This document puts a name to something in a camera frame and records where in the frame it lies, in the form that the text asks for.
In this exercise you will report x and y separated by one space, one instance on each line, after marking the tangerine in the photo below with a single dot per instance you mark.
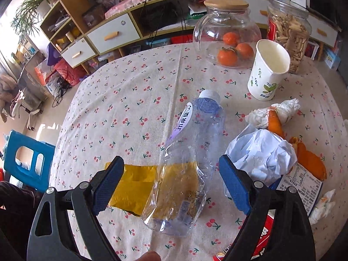
244 51
231 38
227 57

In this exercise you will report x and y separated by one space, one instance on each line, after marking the yellow foil wrapper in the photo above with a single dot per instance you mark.
136 185

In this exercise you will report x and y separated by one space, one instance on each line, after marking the clear plastic jar of seeds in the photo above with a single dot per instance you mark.
288 38

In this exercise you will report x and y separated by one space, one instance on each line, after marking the clear plastic bottle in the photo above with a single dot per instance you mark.
195 130

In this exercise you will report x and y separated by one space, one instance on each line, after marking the chair with clothes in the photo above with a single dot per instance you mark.
13 92

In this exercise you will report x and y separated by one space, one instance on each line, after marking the wooden media cabinet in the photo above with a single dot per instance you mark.
78 2

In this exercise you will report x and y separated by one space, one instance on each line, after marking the small white drawer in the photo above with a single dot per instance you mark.
78 52

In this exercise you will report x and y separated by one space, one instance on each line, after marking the white printed packet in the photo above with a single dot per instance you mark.
301 187

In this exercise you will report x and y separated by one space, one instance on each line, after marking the wooden pitcher lid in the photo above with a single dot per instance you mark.
225 4

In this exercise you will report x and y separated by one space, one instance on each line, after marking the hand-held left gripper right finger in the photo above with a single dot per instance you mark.
233 179

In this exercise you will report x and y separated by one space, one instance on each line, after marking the glass pitcher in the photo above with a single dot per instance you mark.
214 27

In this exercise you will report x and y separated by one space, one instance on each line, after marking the purple bag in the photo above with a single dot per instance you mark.
54 54

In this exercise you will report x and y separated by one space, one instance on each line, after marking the red plastic bag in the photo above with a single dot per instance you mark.
70 73

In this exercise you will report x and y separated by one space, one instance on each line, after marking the green potted plant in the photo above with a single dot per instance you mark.
35 0

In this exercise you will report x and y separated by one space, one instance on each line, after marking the dark clothing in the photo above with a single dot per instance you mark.
13 209

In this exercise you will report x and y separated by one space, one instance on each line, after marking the person's left hand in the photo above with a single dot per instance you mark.
149 257

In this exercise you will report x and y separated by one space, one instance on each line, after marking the cherry print tablecloth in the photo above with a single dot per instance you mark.
122 100

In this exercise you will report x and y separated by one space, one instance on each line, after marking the blue white box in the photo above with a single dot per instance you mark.
332 57

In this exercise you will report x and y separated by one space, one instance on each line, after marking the orange white bag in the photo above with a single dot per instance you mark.
43 73

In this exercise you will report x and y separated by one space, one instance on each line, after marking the orange peel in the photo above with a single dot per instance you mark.
274 122
310 160

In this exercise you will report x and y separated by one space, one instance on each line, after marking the blue plastic stool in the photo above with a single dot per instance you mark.
30 146

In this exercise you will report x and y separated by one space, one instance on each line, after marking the white paper cup green print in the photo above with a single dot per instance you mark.
261 76

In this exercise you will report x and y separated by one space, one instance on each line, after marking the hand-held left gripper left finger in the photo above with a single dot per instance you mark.
108 182

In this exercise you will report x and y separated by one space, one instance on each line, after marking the white green box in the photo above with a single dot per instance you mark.
197 11

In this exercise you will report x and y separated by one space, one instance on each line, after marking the crumpled white paper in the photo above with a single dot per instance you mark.
261 152

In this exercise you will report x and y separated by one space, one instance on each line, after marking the red snack packet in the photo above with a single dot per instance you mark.
265 231

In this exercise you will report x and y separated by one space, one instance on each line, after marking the wide white drawer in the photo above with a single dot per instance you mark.
259 9

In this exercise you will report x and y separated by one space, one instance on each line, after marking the printed tissue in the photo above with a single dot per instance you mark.
323 206
288 108

